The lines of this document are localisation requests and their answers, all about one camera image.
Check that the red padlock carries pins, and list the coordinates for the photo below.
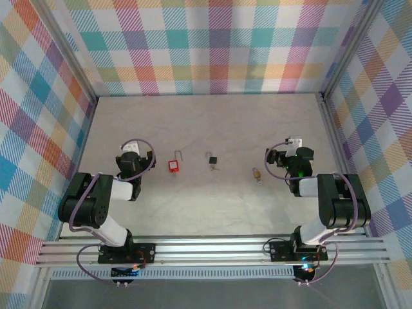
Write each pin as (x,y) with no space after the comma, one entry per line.
(172,166)

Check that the brass padlock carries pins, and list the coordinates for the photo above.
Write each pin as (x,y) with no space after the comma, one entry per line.
(256,174)

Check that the black padlock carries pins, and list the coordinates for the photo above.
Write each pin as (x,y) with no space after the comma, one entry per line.
(213,160)

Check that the black padlock keys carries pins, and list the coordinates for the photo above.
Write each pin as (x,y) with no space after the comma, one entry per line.
(213,167)

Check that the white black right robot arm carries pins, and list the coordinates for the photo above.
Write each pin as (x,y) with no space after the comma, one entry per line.
(341,206)

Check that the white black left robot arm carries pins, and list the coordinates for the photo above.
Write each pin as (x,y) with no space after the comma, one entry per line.
(87,206)

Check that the black controller board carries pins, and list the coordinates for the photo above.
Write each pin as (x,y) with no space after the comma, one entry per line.
(124,273)
(304,272)

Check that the plaid backdrop panel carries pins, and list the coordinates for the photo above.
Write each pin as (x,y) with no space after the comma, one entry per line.
(25,128)
(386,96)
(206,48)

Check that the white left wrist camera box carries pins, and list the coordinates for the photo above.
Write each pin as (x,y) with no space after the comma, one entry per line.
(130,147)

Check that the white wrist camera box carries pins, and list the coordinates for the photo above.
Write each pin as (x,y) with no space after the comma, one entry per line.
(296,141)
(130,147)

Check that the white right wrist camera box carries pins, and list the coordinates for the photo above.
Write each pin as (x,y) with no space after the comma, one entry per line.
(296,141)

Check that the aluminium side rail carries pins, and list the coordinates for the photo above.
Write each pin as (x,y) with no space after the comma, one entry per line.
(335,135)
(90,117)

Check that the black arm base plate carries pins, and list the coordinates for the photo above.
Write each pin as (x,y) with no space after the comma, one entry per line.
(280,251)
(151,249)

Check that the aluminium mounting rail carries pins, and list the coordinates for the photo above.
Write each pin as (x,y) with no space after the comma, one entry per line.
(209,251)

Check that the aluminium frame post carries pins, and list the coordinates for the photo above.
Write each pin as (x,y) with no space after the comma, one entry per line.
(68,48)
(350,48)

